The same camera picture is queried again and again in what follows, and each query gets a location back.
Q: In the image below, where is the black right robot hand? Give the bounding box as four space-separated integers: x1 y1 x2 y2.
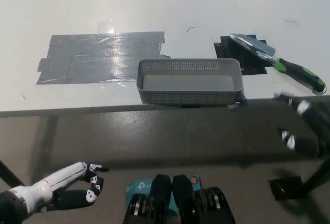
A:
273 92 330 159

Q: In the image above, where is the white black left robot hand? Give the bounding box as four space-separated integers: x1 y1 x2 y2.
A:
9 161 109 213

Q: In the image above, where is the garden trowel green black handle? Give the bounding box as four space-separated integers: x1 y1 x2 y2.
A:
228 33 326 95

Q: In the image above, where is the black tape patch on desk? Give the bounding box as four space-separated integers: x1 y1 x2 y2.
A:
213 34 274 75

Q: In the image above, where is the black table leg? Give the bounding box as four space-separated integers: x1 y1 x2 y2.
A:
0 159 25 187
304 156 330 191

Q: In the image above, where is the black floor tape patch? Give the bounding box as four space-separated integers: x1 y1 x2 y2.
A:
268 176 309 201

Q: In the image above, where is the small grey tape piece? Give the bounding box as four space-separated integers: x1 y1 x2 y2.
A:
228 96 248 111

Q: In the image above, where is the teal tp-link box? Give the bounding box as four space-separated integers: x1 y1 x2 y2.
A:
125 174 202 211

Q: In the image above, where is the grey perforated plastic basket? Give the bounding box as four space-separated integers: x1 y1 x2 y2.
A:
136 58 244 105

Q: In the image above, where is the large grey duct tape patch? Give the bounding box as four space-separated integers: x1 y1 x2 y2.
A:
36 30 171 85

